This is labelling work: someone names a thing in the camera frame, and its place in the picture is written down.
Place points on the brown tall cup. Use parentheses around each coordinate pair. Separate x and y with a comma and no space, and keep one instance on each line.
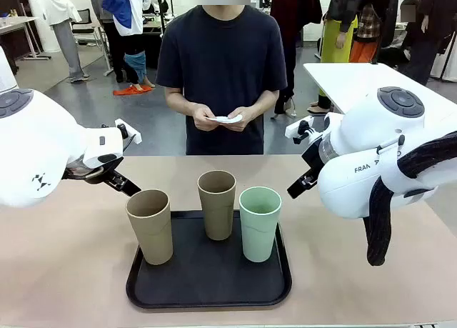
(151,231)
(218,213)

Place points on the table with white legs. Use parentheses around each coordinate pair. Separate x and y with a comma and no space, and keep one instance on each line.
(107,53)

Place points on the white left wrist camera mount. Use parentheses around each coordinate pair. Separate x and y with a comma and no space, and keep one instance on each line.
(134,135)

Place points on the pale green tall cup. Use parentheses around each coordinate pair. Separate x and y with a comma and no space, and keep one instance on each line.
(258,235)

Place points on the mannequin with blue white jacket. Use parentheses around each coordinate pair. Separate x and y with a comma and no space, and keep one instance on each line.
(125,13)

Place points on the orange cloth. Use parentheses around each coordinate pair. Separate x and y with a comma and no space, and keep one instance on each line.
(132,91)

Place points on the grey desk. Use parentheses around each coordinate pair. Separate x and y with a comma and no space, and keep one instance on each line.
(14,20)

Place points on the white perforated air purifier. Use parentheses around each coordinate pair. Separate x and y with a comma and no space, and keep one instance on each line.
(4,70)

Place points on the person's right hand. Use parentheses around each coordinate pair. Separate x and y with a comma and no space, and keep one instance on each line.
(203,122)

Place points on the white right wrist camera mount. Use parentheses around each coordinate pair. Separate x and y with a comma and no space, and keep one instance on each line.
(296,128)

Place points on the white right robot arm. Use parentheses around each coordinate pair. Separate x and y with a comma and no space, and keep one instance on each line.
(357,192)

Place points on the person's left forearm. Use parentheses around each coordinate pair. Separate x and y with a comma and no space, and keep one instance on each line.
(266,103)

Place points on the black office chair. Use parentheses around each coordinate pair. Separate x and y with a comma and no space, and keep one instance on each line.
(85,17)

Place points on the person's right forearm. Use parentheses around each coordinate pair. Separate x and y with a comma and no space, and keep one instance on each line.
(178,103)

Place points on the black plastic tray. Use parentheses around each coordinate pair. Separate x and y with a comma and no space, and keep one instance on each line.
(214,281)

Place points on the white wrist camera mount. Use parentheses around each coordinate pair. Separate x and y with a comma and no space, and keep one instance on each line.
(134,135)
(296,128)

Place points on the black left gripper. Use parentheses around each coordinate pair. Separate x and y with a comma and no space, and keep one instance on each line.
(105,174)

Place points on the person in navy t-shirt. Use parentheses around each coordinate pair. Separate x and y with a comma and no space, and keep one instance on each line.
(221,56)

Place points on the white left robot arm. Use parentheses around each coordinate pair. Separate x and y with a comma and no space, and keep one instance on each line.
(35,145)

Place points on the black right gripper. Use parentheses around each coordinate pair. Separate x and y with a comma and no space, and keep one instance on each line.
(315,160)

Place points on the person's left hand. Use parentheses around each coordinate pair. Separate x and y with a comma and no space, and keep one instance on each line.
(248,119)

